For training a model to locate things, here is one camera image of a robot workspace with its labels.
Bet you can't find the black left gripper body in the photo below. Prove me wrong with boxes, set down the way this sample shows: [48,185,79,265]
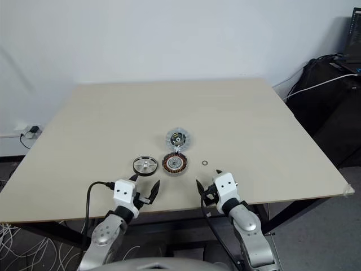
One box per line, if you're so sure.
[131,185,150,211]

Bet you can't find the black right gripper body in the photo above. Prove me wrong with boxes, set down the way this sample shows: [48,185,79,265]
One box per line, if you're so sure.
[201,184,219,207]

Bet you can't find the black rotor ring silver spokes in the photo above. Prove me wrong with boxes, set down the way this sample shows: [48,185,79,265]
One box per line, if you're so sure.
[131,156,157,178]

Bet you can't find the copper wound motor stator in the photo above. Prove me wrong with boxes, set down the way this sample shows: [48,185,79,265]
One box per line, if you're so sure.
[161,152,189,177]

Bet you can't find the grey robot torso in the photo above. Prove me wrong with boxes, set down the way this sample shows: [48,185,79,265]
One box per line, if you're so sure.
[93,255,227,271]

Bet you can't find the black laptop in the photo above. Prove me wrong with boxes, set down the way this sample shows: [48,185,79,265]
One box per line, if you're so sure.
[335,7,361,77]

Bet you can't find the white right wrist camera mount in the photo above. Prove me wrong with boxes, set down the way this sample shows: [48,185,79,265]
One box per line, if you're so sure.
[212,173,241,215]

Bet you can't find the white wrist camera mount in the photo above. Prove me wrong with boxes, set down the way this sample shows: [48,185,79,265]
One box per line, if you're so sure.
[113,179,140,218]
[212,173,241,215]

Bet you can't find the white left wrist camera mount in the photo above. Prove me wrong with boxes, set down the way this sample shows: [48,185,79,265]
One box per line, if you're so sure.
[113,179,140,218]

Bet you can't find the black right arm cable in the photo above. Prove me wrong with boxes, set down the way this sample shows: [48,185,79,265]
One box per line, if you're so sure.
[200,194,244,271]

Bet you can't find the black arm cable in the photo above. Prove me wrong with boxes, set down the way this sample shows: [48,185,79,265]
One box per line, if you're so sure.
[82,181,116,251]
[200,194,244,271]

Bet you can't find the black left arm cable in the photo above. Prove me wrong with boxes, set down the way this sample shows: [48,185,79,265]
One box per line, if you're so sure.
[82,181,116,251]

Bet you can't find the black metal table frame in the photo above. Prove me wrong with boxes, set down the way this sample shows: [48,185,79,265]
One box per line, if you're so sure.
[0,194,286,247]

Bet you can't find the white wall power strip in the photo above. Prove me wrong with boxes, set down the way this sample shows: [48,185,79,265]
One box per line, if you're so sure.
[0,123,43,139]

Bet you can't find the white floor cable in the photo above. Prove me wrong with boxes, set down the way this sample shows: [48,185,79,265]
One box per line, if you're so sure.
[0,222,22,259]

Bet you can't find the white cable on bag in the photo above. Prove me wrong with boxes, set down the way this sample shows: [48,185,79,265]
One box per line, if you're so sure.
[285,73,359,100]

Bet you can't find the black laptop cable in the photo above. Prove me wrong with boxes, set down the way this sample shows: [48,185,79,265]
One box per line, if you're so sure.
[318,53,349,64]

